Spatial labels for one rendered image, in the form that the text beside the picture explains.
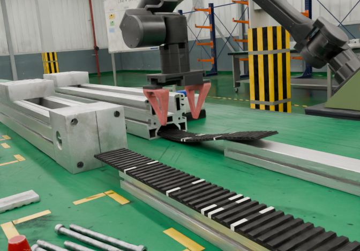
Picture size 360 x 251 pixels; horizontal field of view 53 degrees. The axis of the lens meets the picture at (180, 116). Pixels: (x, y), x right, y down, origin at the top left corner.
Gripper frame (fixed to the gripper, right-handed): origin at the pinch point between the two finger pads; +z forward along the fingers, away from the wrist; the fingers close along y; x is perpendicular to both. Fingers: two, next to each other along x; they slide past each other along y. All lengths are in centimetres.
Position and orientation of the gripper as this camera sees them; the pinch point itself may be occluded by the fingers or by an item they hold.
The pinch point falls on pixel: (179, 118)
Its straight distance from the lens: 73.0
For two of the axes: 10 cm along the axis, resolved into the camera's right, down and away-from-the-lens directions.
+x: 5.7, 1.1, -8.1
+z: 0.8, 9.8, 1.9
